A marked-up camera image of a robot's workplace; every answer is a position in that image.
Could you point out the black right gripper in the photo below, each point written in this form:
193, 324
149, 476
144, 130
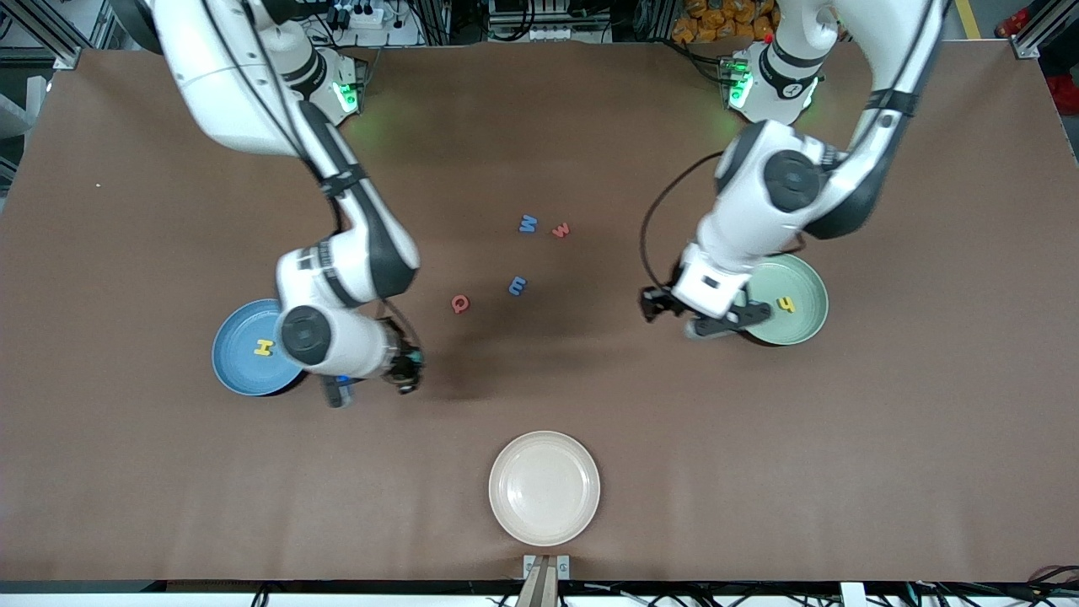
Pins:
404, 362

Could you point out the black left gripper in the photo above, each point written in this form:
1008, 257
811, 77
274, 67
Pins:
657, 303

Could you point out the yellow lowercase letter h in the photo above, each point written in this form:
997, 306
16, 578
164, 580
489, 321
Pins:
786, 304

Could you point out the yellow uppercase letter H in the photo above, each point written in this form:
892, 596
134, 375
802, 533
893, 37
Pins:
264, 347

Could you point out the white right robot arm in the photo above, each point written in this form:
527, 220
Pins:
219, 93

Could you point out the red uppercase letter Q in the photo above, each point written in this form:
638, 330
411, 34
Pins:
456, 308

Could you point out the blue lowercase letter m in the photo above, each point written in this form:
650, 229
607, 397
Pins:
517, 286

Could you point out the blue uppercase letter W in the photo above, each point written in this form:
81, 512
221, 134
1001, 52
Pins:
528, 224

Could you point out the green plate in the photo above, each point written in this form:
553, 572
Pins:
801, 287

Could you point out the blue plate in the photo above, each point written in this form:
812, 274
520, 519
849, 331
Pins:
240, 371

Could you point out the beige plate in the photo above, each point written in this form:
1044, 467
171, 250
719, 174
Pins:
544, 489

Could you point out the brown table mat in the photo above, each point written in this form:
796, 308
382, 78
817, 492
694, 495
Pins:
759, 464

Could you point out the equipment rack shelf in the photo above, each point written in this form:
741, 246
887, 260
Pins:
548, 25

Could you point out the white tag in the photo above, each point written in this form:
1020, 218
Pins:
852, 594

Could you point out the white power strip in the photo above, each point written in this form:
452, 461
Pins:
364, 14

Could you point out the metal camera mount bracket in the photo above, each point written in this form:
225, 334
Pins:
546, 573

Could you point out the aluminium frame profile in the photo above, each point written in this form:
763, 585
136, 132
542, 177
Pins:
1030, 38
50, 34

